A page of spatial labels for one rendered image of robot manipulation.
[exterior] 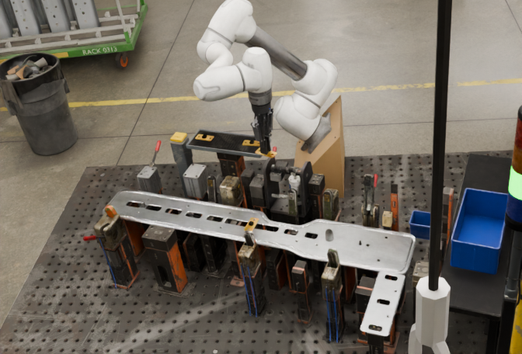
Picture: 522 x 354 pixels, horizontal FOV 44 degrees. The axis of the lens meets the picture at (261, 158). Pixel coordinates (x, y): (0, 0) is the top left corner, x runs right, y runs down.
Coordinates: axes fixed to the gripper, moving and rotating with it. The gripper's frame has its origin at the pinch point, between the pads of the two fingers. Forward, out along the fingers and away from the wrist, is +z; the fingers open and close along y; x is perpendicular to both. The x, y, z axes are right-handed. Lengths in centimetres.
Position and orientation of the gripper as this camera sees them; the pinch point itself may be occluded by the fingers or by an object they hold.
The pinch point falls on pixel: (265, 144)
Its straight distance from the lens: 257.4
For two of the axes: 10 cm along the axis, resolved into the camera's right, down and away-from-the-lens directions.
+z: 0.9, 8.0, 5.9
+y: -5.4, 5.3, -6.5
